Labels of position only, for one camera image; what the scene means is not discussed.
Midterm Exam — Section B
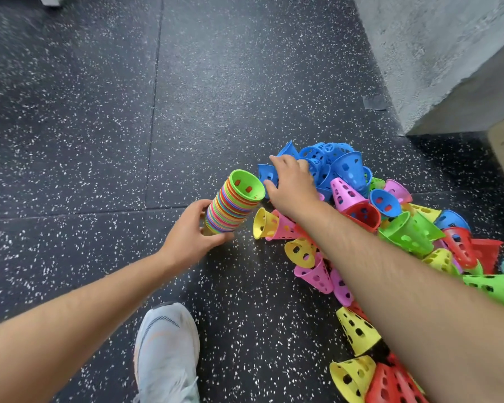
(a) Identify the person's right hand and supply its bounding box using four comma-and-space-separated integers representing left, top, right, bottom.
263, 154, 326, 222

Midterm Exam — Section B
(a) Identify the person's left hand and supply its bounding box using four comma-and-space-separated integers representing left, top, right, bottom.
160, 199, 235, 272

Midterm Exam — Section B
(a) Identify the blue perforated cone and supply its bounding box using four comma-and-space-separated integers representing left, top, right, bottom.
257, 164, 279, 200

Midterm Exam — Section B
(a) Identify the nested stack of multicoloured cones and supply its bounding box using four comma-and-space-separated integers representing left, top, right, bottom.
203, 169, 266, 236

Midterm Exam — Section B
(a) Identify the person's right forearm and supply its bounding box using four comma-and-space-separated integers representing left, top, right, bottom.
286, 202, 504, 403

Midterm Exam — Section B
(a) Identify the person's left forearm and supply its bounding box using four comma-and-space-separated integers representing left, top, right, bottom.
0, 247, 181, 403

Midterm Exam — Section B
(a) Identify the pile of loose colourful cones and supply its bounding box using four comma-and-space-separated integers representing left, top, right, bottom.
252, 140, 504, 403

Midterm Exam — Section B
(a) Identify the white grey sneaker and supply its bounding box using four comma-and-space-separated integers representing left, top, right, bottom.
133, 302, 201, 403

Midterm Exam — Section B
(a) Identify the grey concrete block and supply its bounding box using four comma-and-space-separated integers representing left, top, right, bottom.
352, 0, 504, 136

